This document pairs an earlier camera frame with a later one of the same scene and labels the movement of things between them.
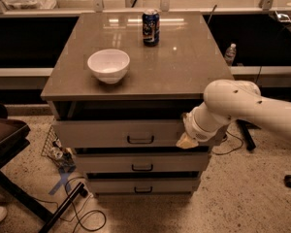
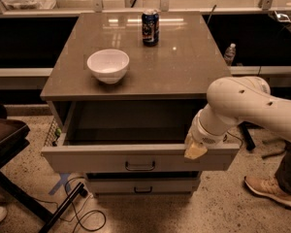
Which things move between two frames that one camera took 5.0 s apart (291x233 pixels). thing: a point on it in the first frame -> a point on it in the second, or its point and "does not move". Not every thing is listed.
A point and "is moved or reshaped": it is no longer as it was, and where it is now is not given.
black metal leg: [245, 126] does not move
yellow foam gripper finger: [185, 142] -> [193, 149]
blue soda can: [150, 27] does not move
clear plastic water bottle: [230, 53] does not move
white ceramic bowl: [109, 65] does not move
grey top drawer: [117, 133] is moved or reshaped
